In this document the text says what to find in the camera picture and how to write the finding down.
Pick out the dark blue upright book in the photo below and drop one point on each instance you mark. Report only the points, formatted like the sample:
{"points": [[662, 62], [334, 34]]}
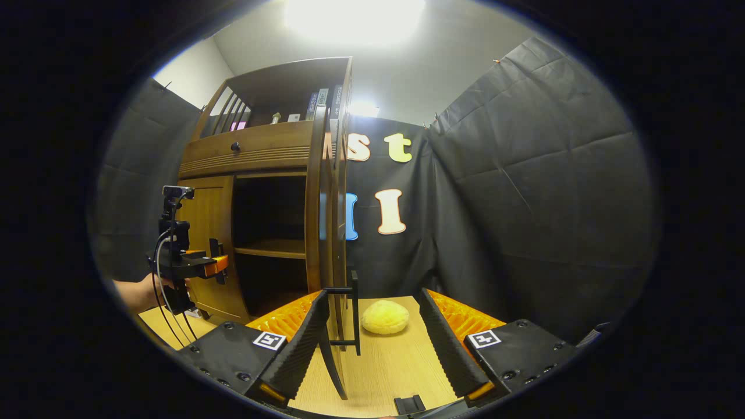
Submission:
{"points": [[336, 102], [312, 106]]}

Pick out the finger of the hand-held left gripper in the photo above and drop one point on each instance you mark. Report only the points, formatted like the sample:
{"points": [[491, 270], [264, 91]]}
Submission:
{"points": [[212, 265]]}

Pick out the black backdrop cloth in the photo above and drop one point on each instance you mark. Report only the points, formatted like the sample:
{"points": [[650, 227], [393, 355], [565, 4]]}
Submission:
{"points": [[524, 203]]}

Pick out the yellow round plush toy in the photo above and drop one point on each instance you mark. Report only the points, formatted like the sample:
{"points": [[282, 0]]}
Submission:
{"points": [[384, 317]]}

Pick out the wooden shoe cabinet door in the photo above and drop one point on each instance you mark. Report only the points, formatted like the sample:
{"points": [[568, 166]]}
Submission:
{"points": [[312, 221], [209, 215]]}

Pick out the light blue upright book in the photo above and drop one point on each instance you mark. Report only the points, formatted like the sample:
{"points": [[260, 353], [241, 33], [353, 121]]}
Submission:
{"points": [[322, 102]]}

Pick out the wooden double-door shoe cabinet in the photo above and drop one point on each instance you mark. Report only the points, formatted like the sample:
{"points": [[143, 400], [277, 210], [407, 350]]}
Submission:
{"points": [[256, 158]]}

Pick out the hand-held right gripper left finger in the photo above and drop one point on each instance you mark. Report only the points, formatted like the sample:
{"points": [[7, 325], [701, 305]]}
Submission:
{"points": [[305, 343]]}

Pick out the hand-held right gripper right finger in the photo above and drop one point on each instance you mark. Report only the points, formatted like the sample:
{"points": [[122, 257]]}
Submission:
{"points": [[448, 349]]}

